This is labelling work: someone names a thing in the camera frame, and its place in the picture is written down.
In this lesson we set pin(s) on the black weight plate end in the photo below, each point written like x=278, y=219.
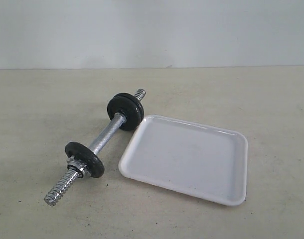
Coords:
x=120, y=113

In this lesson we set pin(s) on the chrome spinlock collar nut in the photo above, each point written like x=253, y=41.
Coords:
x=79, y=166

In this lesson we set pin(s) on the chrome threaded dumbbell bar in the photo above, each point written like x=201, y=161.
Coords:
x=125, y=112

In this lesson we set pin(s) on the white rectangular plastic tray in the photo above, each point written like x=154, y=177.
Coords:
x=194, y=159

